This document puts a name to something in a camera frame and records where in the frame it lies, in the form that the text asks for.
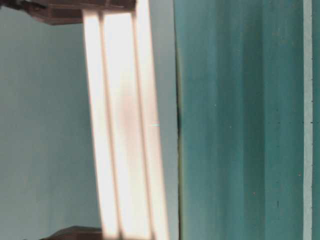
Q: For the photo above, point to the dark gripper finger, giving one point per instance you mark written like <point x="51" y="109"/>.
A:
<point x="77" y="233"/>
<point x="66" y="12"/>

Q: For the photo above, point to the silver aluminium extrusion rail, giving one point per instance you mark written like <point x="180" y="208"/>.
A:
<point x="125" y="124"/>

